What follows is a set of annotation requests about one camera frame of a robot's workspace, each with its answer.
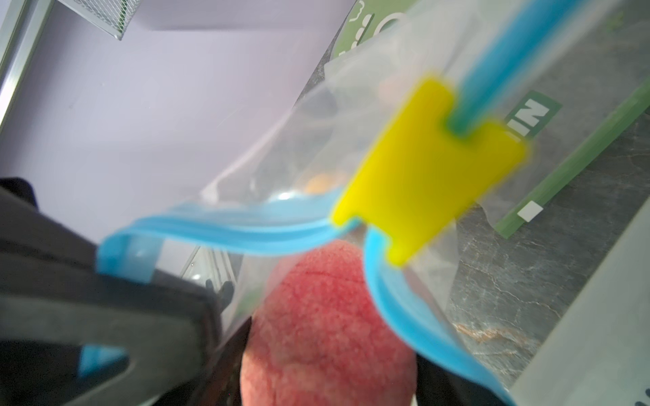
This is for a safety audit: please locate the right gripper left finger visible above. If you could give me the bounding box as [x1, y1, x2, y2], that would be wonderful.
[154, 318, 252, 406]

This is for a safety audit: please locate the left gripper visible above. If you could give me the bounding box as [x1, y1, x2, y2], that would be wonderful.
[1, 178, 221, 405]

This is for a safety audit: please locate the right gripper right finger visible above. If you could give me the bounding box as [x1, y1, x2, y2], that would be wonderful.
[416, 355, 495, 406]

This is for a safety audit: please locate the red peach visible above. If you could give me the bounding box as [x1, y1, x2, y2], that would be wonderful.
[240, 240, 417, 405]

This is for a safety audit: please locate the clear blue-zipper bag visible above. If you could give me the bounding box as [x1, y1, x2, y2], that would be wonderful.
[75, 0, 621, 406]

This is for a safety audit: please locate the yellow peach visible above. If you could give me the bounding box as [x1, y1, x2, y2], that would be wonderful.
[302, 173, 347, 195]

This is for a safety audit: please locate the green printed zip-top bag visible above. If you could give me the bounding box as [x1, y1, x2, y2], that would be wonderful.
[325, 1, 649, 238]

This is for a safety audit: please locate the white plastic basket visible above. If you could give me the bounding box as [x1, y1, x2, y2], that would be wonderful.
[511, 204, 649, 405]

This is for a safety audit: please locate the white mesh wall basket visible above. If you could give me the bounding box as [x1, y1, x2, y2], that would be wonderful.
[59, 0, 142, 41]

